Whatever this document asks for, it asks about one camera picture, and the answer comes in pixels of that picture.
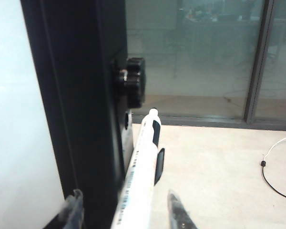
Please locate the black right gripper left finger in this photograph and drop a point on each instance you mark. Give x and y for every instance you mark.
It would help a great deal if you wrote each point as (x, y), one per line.
(71, 214)

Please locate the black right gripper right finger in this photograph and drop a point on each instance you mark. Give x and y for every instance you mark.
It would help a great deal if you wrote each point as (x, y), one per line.
(177, 214)

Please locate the white whiteboard marker pen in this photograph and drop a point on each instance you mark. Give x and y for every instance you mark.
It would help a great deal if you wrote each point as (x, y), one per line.
(139, 171)

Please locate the black round clamp knob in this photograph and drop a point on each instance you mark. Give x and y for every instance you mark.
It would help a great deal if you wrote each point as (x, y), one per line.
(134, 81)

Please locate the glass whiteboard with black frame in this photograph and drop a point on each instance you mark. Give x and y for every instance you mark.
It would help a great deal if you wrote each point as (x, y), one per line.
(74, 95)

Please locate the grey glass partition frame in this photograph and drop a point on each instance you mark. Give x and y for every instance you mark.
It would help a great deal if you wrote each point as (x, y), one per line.
(258, 59)

